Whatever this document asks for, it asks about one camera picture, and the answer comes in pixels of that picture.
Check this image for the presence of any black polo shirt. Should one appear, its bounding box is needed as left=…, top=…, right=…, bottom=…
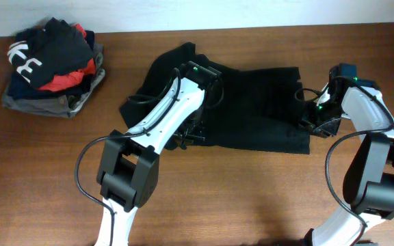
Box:
left=120, top=42, right=310, bottom=154

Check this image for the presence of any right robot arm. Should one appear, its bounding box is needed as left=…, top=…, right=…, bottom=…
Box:
left=300, top=63, right=394, bottom=246

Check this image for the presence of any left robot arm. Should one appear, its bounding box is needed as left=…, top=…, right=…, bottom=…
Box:
left=95, top=61, right=221, bottom=245

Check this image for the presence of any grey folded garment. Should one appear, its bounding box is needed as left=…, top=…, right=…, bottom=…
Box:
left=1, top=43, right=105, bottom=118

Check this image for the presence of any red folded garment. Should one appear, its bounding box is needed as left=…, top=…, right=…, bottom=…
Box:
left=39, top=23, right=95, bottom=92

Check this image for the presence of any black shirt with white letters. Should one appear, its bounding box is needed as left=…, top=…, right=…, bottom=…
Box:
left=7, top=18, right=94, bottom=90

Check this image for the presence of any navy folded garment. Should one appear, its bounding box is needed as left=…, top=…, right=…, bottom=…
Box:
left=6, top=29, right=96, bottom=101

